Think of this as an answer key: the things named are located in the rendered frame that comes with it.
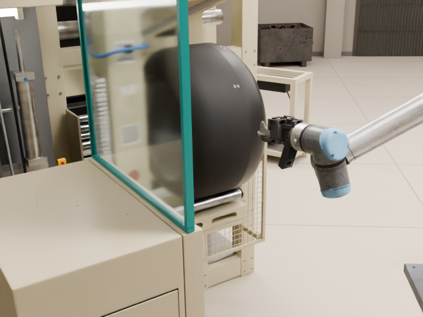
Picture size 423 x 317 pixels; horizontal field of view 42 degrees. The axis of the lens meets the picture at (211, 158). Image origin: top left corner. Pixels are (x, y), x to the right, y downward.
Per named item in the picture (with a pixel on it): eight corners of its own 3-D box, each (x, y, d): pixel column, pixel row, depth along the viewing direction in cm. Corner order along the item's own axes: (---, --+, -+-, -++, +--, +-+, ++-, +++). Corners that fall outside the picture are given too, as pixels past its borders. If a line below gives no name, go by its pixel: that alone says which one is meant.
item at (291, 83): (292, 168, 486) (295, 79, 457) (235, 155, 518) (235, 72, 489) (308, 156, 513) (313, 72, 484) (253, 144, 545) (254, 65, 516)
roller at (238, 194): (167, 222, 204) (167, 211, 203) (162, 217, 208) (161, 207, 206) (243, 199, 222) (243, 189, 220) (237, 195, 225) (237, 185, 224)
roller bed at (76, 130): (84, 184, 233) (77, 117, 222) (72, 173, 245) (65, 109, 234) (126, 173, 243) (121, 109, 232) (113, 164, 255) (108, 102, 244)
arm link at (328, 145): (332, 168, 156) (325, 136, 152) (302, 160, 166) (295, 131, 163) (354, 155, 160) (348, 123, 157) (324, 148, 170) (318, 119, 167)
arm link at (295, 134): (321, 150, 170) (298, 156, 165) (311, 147, 174) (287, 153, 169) (320, 121, 168) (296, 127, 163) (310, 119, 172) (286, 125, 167)
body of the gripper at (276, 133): (283, 114, 181) (308, 118, 171) (284, 139, 183) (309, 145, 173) (265, 118, 177) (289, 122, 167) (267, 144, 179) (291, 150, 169)
